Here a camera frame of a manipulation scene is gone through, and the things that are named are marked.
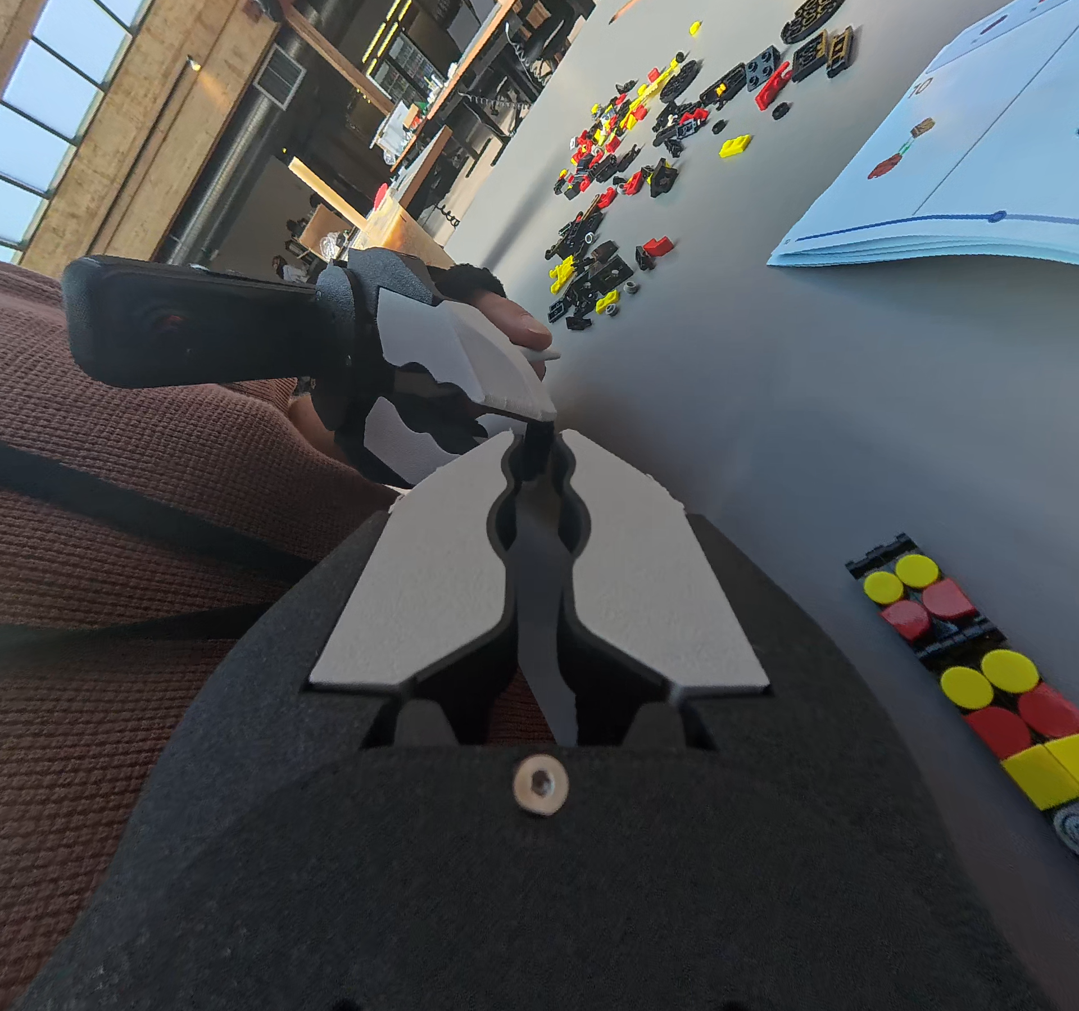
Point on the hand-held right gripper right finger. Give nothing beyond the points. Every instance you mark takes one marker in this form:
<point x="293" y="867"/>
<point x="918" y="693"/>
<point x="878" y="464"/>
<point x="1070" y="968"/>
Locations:
<point x="657" y="589"/>

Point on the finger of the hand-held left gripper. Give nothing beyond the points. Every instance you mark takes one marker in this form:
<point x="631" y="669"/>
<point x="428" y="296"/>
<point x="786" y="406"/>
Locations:
<point x="405" y="442"/>
<point x="472" y="353"/>

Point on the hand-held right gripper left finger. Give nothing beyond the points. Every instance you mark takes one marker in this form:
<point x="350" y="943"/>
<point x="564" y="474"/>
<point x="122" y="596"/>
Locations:
<point x="421" y="589"/>

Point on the small black brick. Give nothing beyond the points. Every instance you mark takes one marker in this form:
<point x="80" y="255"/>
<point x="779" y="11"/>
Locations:
<point x="536" y="448"/>

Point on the person's left hand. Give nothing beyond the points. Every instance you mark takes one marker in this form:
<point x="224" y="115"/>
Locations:
<point x="523" y="324"/>

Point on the pile of loose toy bricks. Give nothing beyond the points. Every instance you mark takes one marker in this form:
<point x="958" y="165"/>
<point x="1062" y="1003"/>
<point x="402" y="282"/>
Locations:
<point x="674" y="151"/>

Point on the row of wooden-edged desks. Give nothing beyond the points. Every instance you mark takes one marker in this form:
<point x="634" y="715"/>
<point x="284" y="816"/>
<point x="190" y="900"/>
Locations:
<point x="472" y="58"/>

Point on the skylight windows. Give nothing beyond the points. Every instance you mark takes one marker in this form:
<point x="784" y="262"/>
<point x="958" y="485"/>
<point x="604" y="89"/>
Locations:
<point x="59" y="58"/>

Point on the black yellow red brick assembly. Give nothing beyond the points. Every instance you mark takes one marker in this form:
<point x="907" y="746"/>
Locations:
<point x="978" y="674"/>

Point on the open blue instruction booklet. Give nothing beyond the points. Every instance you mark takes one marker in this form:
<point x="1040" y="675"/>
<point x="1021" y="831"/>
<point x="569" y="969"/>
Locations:
<point x="952" y="168"/>

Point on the silver ventilation duct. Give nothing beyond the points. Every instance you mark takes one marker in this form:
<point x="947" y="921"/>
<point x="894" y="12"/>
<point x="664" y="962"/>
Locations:
<point x="244" y="143"/>

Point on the wall vent grille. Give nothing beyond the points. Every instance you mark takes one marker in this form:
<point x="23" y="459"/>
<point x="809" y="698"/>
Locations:
<point x="279" y="78"/>

